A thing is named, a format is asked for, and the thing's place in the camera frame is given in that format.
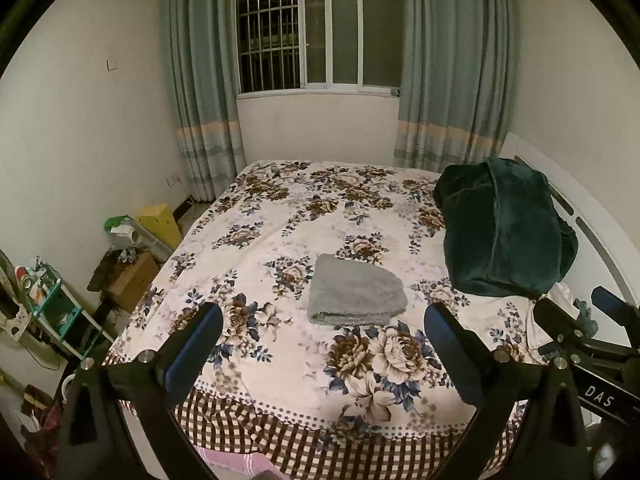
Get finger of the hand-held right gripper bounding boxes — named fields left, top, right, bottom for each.
left=532, top=297, right=626, bottom=363
left=591, top=286, right=640, bottom=348

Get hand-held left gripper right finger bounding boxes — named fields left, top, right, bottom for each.
left=424, top=302, right=590, bottom=480

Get dark cloth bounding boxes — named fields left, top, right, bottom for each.
left=87, top=249, right=124, bottom=294

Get floor fan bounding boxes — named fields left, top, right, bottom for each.
left=0, top=247, right=27, bottom=343

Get grey fleece pants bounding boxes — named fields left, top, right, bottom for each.
left=306, top=253, right=409, bottom=326

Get bed with floral bedspread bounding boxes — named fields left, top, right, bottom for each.
left=102, top=160, right=577, bottom=480

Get clear bin with green lid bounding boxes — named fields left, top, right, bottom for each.
left=103, top=215, right=174, bottom=262

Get red plaid cloth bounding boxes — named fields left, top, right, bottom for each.
left=19, top=384, right=66, bottom=463

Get cardboard box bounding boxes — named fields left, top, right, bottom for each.
left=107, top=252, right=161, bottom=314

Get yellow box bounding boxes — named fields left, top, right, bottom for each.
left=136, top=203, right=184, bottom=251

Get white headboard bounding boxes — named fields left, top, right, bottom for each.
left=500, top=132, right=640, bottom=312

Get window with metal bars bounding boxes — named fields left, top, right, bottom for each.
left=232, top=0, right=407, bottom=97

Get dark green blanket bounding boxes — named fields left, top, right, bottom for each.
left=432, top=157, right=580, bottom=297

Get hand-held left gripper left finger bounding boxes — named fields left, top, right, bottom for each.
left=56, top=302, right=224, bottom=480

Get green striped curtain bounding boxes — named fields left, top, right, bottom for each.
left=393, top=0, right=521, bottom=174
left=160, top=0, right=247, bottom=203

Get green storage rack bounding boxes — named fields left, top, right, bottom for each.
left=14, top=259, right=114, bottom=362

